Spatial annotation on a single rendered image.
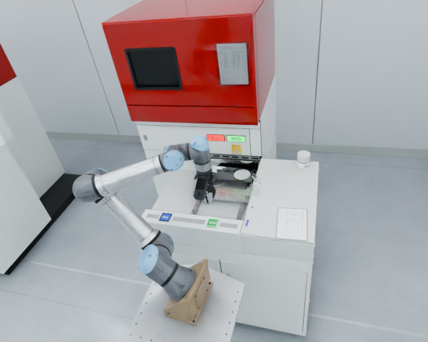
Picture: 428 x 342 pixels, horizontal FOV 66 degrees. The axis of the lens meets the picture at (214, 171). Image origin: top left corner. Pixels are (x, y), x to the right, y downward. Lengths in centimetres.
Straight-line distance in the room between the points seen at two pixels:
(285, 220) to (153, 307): 74
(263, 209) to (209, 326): 62
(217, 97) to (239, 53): 28
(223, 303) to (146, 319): 35
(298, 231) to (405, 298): 126
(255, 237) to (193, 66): 94
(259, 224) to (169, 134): 88
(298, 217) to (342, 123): 208
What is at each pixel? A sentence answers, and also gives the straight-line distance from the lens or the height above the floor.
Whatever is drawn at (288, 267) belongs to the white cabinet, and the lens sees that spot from 177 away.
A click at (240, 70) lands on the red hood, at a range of 178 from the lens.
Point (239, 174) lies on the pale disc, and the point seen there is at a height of 90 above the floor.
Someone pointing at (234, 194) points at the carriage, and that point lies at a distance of 197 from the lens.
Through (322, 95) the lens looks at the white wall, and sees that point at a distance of 350.
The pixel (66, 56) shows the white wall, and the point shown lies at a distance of 432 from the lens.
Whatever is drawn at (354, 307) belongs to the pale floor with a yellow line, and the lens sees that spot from 260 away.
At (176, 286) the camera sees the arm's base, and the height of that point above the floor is 101.
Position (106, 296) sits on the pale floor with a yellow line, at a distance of 283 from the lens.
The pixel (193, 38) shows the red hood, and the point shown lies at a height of 172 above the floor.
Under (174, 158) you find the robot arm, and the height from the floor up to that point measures 149.
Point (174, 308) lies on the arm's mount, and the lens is 151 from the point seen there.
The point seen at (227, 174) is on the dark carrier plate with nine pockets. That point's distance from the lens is 209.
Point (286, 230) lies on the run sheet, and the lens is 164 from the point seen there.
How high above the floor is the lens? 219
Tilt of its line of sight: 37 degrees down
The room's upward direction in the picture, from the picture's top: 9 degrees counter-clockwise
